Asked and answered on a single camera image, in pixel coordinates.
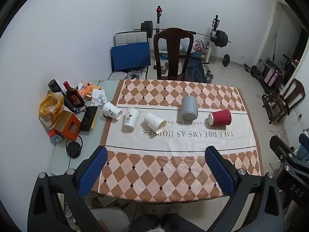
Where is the checked brown white tablecloth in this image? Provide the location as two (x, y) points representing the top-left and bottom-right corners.
(93, 78), (265, 202)

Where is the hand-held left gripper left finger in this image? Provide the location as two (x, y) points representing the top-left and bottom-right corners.
(27, 146), (108, 232)

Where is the grey mug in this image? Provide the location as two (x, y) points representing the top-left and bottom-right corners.
(181, 96), (199, 121)

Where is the dark wooden chair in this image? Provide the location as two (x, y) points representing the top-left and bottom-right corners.
(153, 28), (195, 81)
(262, 78), (306, 125)

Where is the small red blue carton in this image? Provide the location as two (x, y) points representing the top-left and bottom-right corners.
(49, 129), (64, 142)

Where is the black round disc with cable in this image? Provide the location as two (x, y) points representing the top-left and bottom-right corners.
(66, 136), (84, 159)

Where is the orange box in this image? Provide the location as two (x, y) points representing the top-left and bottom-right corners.
(52, 110), (81, 141)

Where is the black flat box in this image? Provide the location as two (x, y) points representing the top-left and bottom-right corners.
(80, 106), (98, 132)

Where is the small black barbell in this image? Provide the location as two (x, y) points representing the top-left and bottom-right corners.
(222, 54), (259, 78)

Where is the orange snack packet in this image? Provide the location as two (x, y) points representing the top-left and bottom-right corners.
(77, 80), (94, 98)

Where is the grey chair seat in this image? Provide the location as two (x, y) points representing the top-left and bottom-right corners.
(90, 206), (131, 232)

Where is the white plastic bag red print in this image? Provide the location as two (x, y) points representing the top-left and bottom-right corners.
(193, 39), (204, 53)

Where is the crumpled white tissue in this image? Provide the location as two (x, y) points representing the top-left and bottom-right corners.
(91, 89), (108, 105)

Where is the white barbell rack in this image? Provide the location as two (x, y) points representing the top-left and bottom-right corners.
(154, 5), (220, 64)

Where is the dark liquor bottle red cap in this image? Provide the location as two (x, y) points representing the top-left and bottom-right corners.
(63, 81), (86, 108)

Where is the white paper cup black print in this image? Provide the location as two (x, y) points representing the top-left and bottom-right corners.
(122, 107), (141, 133)
(102, 101), (123, 120)

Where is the white paper cup faint print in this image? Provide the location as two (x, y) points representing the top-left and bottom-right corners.
(143, 113), (167, 138)

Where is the white padded bench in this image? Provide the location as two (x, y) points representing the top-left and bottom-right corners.
(114, 31), (148, 47)

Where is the red ribbed paper cup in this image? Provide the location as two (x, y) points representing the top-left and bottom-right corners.
(208, 109), (232, 127)

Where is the blue board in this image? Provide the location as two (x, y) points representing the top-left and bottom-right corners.
(110, 42), (151, 72)

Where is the dark exercise mat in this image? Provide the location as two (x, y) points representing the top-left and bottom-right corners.
(187, 53), (208, 83)

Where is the yellow plastic bag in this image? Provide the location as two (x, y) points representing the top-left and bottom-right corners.
(39, 92), (64, 130)

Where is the black cylindrical can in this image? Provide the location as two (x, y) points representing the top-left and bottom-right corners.
(48, 79), (67, 97)

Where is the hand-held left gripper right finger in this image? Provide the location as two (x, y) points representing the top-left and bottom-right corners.
(204, 146), (285, 232)

